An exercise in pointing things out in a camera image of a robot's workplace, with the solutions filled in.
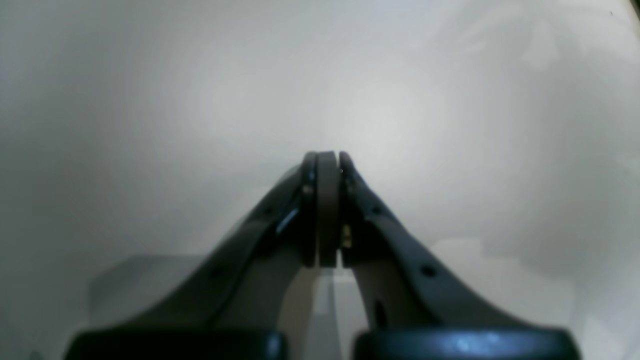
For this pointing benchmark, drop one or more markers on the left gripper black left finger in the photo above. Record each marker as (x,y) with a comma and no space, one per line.
(228,308)

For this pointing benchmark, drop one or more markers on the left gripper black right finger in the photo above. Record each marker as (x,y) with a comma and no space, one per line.
(417,309)

